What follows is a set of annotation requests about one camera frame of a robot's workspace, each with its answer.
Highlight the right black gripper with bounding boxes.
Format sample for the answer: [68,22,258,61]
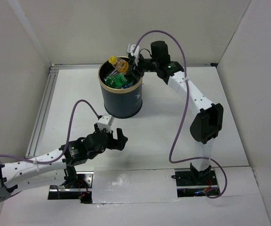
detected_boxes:
[124,54,159,82]

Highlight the green bottle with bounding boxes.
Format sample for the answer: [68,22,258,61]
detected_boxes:
[104,73,134,89]

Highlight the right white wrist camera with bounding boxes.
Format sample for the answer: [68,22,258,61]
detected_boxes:
[127,44,140,58]

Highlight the clear wide-mouth plastic jar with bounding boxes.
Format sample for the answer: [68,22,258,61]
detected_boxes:
[108,68,119,76]

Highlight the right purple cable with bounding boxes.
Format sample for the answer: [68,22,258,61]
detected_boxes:
[134,30,229,200]

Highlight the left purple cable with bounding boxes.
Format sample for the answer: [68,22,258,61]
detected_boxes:
[0,99,103,201]

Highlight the small bottle yellow cap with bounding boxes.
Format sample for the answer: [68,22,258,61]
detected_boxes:
[108,56,129,73]

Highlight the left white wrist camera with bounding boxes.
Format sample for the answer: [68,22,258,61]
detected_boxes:
[97,114,114,133]

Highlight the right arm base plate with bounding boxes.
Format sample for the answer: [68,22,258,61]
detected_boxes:
[171,169,220,198]

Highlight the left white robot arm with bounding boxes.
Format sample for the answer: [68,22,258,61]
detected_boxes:
[0,126,128,202]

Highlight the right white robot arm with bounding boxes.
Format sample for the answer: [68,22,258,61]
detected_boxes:
[131,41,223,185]

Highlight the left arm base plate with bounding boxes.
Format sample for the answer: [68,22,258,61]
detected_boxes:
[48,171,94,204]

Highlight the dark blue cylindrical bin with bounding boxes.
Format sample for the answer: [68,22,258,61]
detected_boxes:
[98,62,143,119]

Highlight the purple cable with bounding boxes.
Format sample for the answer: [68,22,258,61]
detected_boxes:
[0,99,103,201]
[134,30,229,200]

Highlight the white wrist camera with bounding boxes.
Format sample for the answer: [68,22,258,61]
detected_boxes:
[127,44,140,58]
[97,114,114,133]

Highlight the clear bottle blue label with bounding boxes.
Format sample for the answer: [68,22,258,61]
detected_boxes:
[121,81,135,89]

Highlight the silver tape sheet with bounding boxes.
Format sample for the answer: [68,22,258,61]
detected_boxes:
[92,169,177,204]

